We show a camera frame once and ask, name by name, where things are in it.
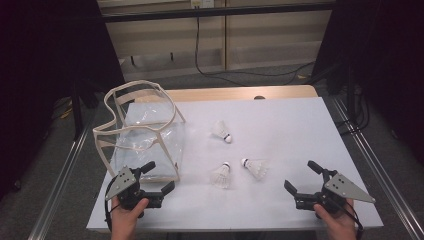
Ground hand-held gripper cable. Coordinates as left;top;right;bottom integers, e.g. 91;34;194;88
104;181;121;233
336;199;365;240

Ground black curtain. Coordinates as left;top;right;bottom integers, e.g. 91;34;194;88
311;0;424;164
0;0;126;201

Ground right hand-held gripper cable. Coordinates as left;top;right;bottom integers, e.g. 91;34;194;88
336;199;365;240

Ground left hand-held gripper cable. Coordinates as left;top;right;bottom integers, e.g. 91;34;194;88
104;181;121;233

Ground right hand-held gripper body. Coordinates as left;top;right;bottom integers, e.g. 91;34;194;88
293;168;377;215

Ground person's left hand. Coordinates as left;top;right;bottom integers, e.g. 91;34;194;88
110;196;150;240

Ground metal floor rail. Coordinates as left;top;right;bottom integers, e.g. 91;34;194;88
28;124;91;240
331;96;424;240

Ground black floor cable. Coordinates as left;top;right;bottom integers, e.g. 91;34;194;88
194;15;316;87

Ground white wall socket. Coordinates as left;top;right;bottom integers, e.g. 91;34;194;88
190;0;215;9

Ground clear bag with beige trim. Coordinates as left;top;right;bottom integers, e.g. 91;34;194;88
92;79;187;184

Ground black cables by stand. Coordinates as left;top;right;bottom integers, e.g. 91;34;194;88
336;86;371;136

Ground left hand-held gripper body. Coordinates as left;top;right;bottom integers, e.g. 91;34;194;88
105;165;164;212

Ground wooden table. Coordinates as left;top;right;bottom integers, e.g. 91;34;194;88
133;84;319;104

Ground black horizontal bar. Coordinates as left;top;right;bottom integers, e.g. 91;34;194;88
101;3;336;23

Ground white table cover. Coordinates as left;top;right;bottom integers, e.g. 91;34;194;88
85;96;384;233

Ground white feather shuttlecock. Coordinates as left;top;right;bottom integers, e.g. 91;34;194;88
209;161;232;190
210;120;233;145
240;157;270;181

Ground person's right hand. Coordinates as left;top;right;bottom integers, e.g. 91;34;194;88
313;198;358;240

